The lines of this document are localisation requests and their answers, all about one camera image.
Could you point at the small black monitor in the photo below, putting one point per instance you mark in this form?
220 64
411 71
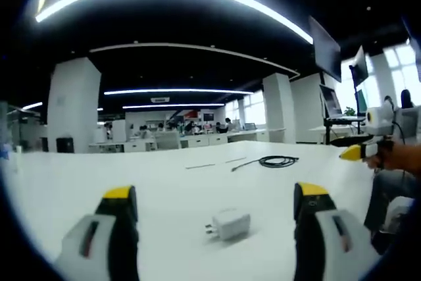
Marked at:
360 68

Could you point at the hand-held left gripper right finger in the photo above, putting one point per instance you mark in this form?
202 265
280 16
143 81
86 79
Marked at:
325 245

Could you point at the black laptop stand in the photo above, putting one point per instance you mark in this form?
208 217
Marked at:
327 133

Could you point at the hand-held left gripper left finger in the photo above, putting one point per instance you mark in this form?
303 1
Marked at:
108 245

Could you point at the grey metal shelf rack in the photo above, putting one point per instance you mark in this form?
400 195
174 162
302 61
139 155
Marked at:
19 123

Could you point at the white charger adapter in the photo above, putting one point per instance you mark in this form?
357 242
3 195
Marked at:
231 225

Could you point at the curved white ceiling trim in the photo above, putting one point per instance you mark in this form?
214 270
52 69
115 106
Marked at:
184 49

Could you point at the white desk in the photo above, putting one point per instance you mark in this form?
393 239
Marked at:
171 195

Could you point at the white mesh office chair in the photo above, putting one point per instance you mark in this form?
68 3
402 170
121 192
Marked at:
167 139

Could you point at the large black hanging monitor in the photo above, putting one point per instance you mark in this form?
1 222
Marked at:
325 50

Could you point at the ceiling air vent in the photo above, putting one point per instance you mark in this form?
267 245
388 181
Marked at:
160 99

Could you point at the person's right hand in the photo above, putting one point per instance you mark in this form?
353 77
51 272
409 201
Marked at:
375 162

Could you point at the black cabinet box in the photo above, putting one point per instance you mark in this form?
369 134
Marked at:
64 145

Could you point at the narrow white pillar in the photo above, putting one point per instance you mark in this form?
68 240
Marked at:
278 108

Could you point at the ceiling light strip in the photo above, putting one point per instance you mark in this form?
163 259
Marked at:
179 91
172 105

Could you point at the metal desk strip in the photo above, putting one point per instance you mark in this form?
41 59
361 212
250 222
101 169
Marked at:
200 166

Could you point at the wide white pillar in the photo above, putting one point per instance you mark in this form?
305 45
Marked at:
74 106

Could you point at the grey box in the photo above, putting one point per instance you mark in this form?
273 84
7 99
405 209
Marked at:
409 124

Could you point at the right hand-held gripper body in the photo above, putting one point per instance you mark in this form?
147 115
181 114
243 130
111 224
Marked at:
381 119

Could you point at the person's legs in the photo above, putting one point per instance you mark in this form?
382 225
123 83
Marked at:
388 192

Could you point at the green panel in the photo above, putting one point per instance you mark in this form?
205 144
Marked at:
362 101

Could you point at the green potted plant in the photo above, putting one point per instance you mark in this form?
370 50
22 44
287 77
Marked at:
349 111

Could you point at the open laptop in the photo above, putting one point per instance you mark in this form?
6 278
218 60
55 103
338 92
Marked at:
331 101

